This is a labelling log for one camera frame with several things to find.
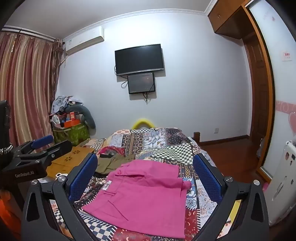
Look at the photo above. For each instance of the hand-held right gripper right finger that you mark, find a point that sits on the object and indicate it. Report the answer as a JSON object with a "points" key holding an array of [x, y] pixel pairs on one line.
{"points": [[205, 175]]}

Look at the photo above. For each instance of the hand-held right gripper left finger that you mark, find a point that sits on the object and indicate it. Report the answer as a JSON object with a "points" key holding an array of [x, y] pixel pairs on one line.
{"points": [[83, 175]]}

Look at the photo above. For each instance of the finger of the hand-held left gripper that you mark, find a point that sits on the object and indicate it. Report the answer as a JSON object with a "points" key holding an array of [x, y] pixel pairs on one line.
{"points": [[42, 140], [61, 147]]}

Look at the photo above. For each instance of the pink pants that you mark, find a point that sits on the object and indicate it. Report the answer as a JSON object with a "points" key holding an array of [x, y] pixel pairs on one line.
{"points": [[143, 194]]}

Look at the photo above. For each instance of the olive green pants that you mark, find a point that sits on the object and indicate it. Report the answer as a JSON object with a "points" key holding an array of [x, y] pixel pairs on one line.
{"points": [[113, 163]]}

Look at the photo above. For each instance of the orange box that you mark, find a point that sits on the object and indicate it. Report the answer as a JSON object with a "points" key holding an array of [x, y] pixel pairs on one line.
{"points": [[72, 121]]}

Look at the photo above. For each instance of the black cloth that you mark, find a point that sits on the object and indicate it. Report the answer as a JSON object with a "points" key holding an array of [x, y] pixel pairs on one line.
{"points": [[105, 156]]}

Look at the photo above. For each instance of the red patterned cloth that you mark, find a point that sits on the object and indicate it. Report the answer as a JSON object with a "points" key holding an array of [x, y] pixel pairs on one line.
{"points": [[111, 150]]}

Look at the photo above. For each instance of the grey plush pillow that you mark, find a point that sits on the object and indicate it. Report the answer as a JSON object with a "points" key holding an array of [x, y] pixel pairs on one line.
{"points": [[89, 118]]}

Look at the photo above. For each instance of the pile of pale clothes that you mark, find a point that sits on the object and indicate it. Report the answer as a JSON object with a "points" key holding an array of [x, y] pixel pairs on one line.
{"points": [[61, 103]]}

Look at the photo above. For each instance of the yellow bed sheet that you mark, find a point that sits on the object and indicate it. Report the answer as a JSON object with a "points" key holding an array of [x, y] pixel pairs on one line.
{"points": [[235, 215]]}

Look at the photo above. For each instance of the patchwork blanket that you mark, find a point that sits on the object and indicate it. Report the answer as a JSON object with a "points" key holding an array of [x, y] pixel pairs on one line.
{"points": [[161, 148]]}

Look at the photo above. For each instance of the striped pink curtain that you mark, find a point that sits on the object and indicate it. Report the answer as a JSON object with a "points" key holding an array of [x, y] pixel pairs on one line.
{"points": [[25, 88]]}

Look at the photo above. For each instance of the pink small item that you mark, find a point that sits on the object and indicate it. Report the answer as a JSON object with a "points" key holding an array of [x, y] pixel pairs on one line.
{"points": [[266, 187]]}

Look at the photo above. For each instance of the white mini fridge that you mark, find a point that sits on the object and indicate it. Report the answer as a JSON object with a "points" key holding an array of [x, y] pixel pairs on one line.
{"points": [[283, 180]]}

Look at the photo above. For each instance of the wooden wardrobe door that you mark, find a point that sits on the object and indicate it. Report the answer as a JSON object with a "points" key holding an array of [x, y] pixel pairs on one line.
{"points": [[257, 92]]}

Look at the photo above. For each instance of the white air conditioner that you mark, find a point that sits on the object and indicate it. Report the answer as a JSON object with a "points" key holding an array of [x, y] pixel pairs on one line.
{"points": [[84, 40]]}

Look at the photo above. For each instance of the curtain rod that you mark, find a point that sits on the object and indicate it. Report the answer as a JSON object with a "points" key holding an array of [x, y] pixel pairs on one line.
{"points": [[27, 32]]}

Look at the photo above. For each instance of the white sliding door pink hearts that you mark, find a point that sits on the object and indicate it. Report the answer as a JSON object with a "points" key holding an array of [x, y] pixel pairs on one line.
{"points": [[284, 97]]}

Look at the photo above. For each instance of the red white door sticker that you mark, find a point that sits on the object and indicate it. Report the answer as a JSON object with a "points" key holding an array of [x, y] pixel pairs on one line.
{"points": [[287, 56]]}

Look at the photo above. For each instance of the wooden overhead cabinet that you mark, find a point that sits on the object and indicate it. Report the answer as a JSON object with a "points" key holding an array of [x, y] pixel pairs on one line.
{"points": [[227, 18]]}

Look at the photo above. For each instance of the wooden bed post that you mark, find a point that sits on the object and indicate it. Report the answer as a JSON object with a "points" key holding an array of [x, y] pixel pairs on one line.
{"points": [[196, 136]]}

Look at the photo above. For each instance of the white wall socket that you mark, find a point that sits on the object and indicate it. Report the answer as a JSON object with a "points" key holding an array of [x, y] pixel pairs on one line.
{"points": [[216, 130]]}

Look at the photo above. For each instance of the small black wall monitor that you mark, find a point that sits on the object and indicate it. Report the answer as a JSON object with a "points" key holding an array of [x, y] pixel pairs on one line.
{"points": [[141, 83]]}

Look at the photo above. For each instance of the large black wall television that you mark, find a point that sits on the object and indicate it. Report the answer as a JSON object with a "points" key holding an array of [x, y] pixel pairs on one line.
{"points": [[139, 59]]}

